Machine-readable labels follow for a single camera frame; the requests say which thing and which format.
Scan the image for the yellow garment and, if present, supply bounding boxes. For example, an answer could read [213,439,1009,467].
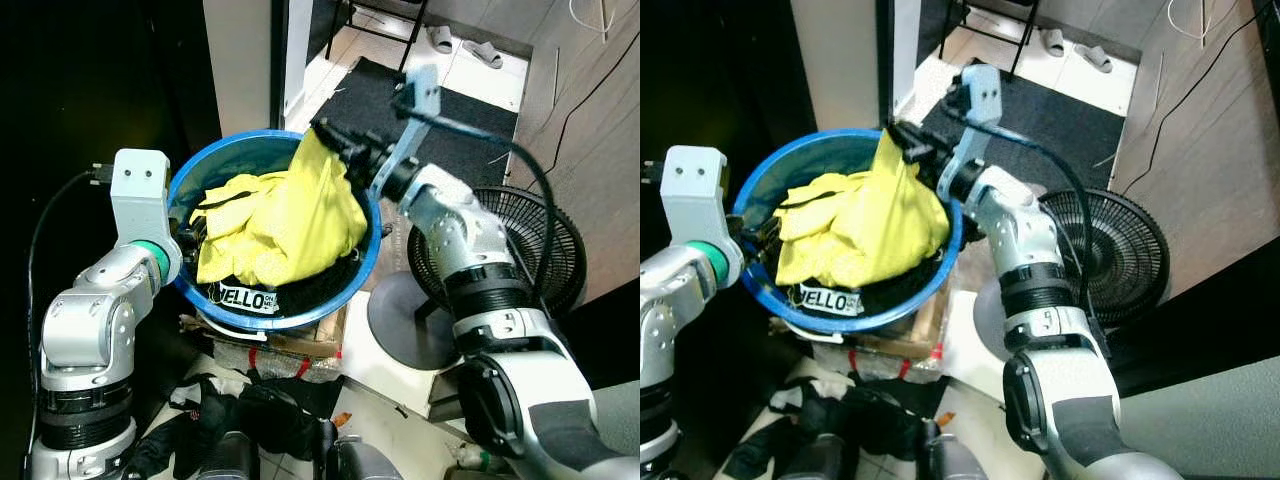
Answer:
[189,129,370,289]
[774,129,952,289]

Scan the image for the black clothes pile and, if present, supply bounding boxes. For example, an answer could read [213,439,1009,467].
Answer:
[128,372,343,480]
[718,378,943,480]

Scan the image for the blue plastic laundry basket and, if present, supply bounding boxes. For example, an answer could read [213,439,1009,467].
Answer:
[732,127,967,335]
[166,129,385,334]

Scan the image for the black floor mat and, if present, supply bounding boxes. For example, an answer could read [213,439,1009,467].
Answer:
[918,56,1128,193]
[303,56,522,171]

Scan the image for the black garment with white print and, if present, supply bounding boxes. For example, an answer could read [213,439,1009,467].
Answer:
[788,250,941,320]
[204,250,365,318]

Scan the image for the brown cardboard box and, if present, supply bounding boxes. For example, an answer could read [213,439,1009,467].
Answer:
[768,308,948,387]
[178,304,350,387]

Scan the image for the black floor fan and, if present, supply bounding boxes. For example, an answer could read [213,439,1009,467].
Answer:
[366,186,589,372]
[971,187,1172,363]

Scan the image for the dark left robot leg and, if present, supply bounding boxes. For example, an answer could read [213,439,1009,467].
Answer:
[194,430,263,480]
[788,433,863,480]

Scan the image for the dark robot leg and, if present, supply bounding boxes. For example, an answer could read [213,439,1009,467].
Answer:
[322,434,403,480]
[918,434,993,480]
[788,433,863,480]
[194,430,263,480]

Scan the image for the dark right robot leg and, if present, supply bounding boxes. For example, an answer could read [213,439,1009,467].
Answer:
[322,434,403,480]
[918,434,993,480]

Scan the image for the light grey left wrist camera mount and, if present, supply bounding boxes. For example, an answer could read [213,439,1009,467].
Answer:
[662,145,727,247]
[109,148,172,247]

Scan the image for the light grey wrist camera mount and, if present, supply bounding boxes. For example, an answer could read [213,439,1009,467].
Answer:
[109,148,172,247]
[662,145,727,247]
[944,62,1005,193]
[368,64,442,203]

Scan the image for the light grey right wrist camera mount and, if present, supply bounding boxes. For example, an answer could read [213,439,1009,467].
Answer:
[944,62,1005,193]
[368,64,442,203]

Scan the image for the black metal chair frame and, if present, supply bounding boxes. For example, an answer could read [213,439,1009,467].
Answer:
[938,0,1043,79]
[324,0,433,73]

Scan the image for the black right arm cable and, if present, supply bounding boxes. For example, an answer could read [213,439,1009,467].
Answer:
[950,100,1101,321]
[398,104,558,301]

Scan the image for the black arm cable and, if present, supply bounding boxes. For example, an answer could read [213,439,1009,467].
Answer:
[398,104,558,301]
[950,100,1101,321]
[26,165,113,446]

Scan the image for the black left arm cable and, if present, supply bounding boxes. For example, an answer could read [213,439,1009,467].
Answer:
[26,165,113,446]

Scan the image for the thin black wall cable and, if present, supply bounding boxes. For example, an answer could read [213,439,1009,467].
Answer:
[1143,8,1263,198]
[543,30,641,183]

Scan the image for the thin white cable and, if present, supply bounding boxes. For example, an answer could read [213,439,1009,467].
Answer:
[568,0,613,43]
[1166,0,1219,43]

